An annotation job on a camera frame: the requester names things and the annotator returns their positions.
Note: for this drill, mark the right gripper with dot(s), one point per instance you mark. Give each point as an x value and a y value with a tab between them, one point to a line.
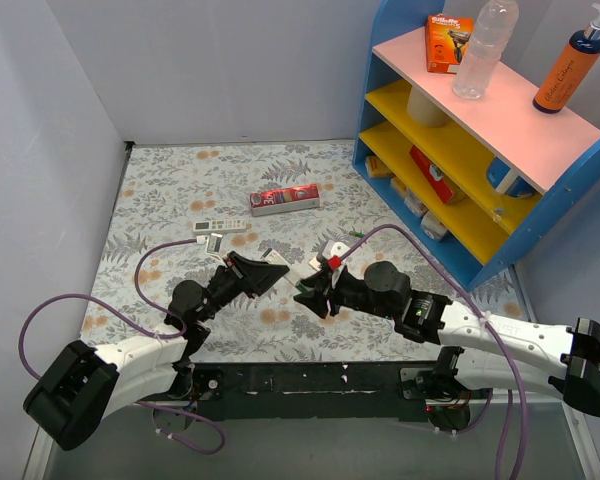
331	293

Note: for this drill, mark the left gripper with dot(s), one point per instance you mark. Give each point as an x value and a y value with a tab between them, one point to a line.
237	273

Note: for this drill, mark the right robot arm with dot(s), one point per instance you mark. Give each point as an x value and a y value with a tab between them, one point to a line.
486	351

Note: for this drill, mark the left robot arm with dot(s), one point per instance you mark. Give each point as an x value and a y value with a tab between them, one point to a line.
86	384

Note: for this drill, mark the white air conditioner remote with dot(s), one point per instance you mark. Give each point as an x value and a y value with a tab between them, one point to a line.
226	226

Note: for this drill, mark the red toothpaste box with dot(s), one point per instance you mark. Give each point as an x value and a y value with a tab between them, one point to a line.
284	200

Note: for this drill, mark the floral table mat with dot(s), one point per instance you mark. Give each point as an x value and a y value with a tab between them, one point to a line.
149	250

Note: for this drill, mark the yellow soap pack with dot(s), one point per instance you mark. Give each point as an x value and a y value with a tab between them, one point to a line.
376	168

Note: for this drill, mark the red box on shelf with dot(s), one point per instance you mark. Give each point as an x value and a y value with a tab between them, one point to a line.
447	191

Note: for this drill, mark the blue yellow pink shelf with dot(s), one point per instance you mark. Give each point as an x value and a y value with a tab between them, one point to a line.
558	155

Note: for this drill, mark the beige paper roll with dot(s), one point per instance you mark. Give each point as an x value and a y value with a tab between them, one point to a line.
423	111

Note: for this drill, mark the blue white container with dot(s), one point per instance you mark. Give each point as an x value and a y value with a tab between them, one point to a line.
504	180

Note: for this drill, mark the clear plastic bottle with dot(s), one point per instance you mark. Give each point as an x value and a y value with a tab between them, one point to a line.
492	31

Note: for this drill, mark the orange razor box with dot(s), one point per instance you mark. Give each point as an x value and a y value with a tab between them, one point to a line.
446	38

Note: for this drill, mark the orange pump lotion bottle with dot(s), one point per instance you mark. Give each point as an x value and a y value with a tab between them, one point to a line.
570	69

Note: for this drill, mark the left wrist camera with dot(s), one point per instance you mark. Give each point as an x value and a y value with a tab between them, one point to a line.
213	246

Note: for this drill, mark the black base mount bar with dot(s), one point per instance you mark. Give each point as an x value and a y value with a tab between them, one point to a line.
406	391

